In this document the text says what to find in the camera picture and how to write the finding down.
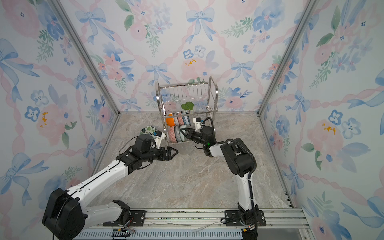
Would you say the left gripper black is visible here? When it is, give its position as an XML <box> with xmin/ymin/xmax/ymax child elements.
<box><xmin>142</xmin><ymin>146</ymin><xmax>179</xmax><ymax>164</ymax></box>

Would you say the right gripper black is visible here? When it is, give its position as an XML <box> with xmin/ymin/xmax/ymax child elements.
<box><xmin>180</xmin><ymin>129</ymin><xmax>208</xmax><ymax>148</ymax></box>

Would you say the pale green plate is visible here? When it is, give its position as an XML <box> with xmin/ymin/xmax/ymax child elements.
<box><xmin>179</xmin><ymin>125</ymin><xmax>189</xmax><ymax>142</ymax></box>

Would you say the white bowl orange outside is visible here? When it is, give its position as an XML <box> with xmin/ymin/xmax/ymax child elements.
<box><xmin>166</xmin><ymin>114</ymin><xmax>176</xmax><ymax>127</ymax></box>

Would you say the green leaf pattern bowl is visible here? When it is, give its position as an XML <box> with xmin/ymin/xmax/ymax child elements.
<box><xmin>140</xmin><ymin>126</ymin><xmax>157</xmax><ymax>136</ymax></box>

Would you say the stainless steel dish rack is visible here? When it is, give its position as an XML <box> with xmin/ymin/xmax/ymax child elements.
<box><xmin>154</xmin><ymin>77</ymin><xmax>219</xmax><ymax>145</ymax></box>

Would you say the dark blue flower bowl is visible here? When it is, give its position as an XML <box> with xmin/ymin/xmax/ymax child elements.
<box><xmin>174</xmin><ymin>126</ymin><xmax>182</xmax><ymax>143</ymax></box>

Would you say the blue white patterned plate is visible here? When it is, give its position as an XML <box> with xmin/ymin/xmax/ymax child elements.
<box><xmin>183</xmin><ymin>116</ymin><xmax>191</xmax><ymax>127</ymax></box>

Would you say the black white floral bowl front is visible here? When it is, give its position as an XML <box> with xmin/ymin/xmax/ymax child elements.
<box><xmin>168</xmin><ymin>126</ymin><xmax>177</xmax><ymax>143</ymax></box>

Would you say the black white floral bowl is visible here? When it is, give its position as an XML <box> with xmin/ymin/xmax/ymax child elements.
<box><xmin>168</xmin><ymin>126</ymin><xmax>177</xmax><ymax>143</ymax></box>
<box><xmin>177</xmin><ymin>116</ymin><xmax>185</xmax><ymax>126</ymax></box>

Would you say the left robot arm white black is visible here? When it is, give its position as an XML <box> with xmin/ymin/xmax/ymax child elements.
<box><xmin>42</xmin><ymin>134</ymin><xmax>179</xmax><ymax>240</ymax></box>

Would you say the green leaf-shaped dish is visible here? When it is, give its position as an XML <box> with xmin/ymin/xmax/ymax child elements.
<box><xmin>181</xmin><ymin>102</ymin><xmax>195</xmax><ymax>111</ymax></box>

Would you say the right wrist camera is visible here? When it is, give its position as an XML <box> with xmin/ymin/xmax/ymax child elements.
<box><xmin>193</xmin><ymin>117</ymin><xmax>205</xmax><ymax>133</ymax></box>

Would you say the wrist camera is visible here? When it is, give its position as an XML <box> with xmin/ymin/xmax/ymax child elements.
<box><xmin>153</xmin><ymin>131</ymin><xmax>166</xmax><ymax>149</ymax></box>
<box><xmin>193</xmin><ymin>117</ymin><xmax>205</xmax><ymax>133</ymax></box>

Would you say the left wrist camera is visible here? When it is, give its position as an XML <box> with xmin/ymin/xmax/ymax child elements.
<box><xmin>153</xmin><ymin>131</ymin><xmax>166</xmax><ymax>149</ymax></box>

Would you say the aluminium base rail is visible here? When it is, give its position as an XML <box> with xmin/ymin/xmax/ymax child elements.
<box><xmin>73</xmin><ymin>209</ymin><xmax>315</xmax><ymax>240</ymax></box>

